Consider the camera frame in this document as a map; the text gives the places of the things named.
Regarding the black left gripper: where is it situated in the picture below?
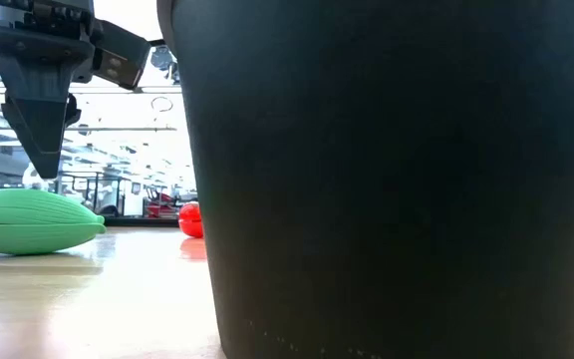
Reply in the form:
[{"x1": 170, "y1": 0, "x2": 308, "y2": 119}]
[{"x1": 0, "y1": 0, "x2": 104, "y2": 180}]

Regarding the green corn toy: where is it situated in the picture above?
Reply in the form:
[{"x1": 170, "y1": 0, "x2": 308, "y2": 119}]
[{"x1": 0, "y1": 187, "x2": 108, "y2": 257}]

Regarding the red tomato toy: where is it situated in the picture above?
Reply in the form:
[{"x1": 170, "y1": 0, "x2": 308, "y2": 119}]
[{"x1": 177, "y1": 200, "x2": 205, "y2": 239}]

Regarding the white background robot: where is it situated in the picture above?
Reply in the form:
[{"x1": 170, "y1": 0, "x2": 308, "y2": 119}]
[{"x1": 21, "y1": 162, "x2": 52, "y2": 193}]

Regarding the black-framed workstation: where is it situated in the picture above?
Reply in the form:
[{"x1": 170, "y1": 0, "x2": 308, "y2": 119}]
[{"x1": 56, "y1": 171, "x2": 144, "y2": 218}]

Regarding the red cart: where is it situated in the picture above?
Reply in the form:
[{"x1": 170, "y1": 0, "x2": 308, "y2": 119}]
[{"x1": 143, "y1": 186, "x2": 180, "y2": 219}]

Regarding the large black tapered container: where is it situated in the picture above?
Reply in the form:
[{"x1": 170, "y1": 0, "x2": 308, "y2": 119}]
[{"x1": 155, "y1": 0, "x2": 574, "y2": 359}]

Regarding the long ceiling light rail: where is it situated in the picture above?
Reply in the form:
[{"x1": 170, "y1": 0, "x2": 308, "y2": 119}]
[
  {"x1": 0, "y1": 125, "x2": 179, "y2": 134},
  {"x1": 0, "y1": 85, "x2": 183, "y2": 96}
]

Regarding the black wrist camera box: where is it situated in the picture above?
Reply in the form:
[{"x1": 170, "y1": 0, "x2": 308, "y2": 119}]
[{"x1": 92, "y1": 18, "x2": 152, "y2": 92}]

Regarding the round ceiling ring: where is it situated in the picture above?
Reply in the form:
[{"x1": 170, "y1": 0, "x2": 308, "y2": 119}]
[{"x1": 149, "y1": 95, "x2": 174, "y2": 114}]

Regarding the black table frame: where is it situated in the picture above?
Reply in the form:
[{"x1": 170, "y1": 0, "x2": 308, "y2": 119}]
[{"x1": 101, "y1": 214, "x2": 201, "y2": 228}]

